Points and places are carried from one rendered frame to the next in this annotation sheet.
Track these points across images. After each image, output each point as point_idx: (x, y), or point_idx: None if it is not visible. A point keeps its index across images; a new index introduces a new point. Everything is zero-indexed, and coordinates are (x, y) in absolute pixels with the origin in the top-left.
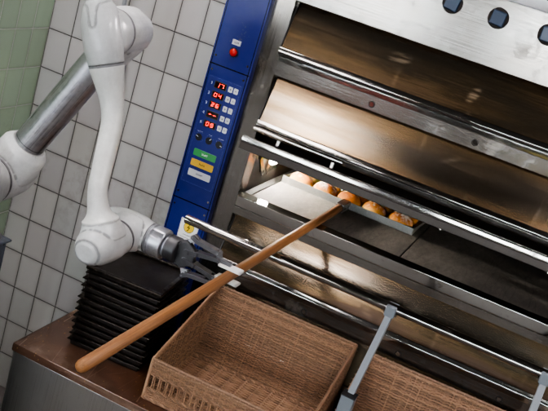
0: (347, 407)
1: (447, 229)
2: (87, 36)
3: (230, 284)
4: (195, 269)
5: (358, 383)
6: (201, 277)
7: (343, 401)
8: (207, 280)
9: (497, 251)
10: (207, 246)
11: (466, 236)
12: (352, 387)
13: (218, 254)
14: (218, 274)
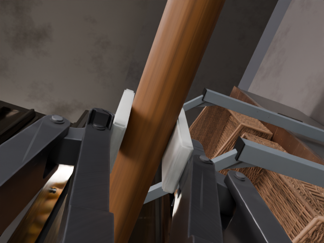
0: (252, 142)
1: (11, 231)
2: None
3: (182, 114)
4: (222, 240)
5: (220, 155)
6: (242, 218)
7: (250, 143)
8: (233, 180)
9: (37, 195)
10: (0, 148)
11: (20, 216)
12: (228, 154)
13: (60, 118)
14: (170, 163)
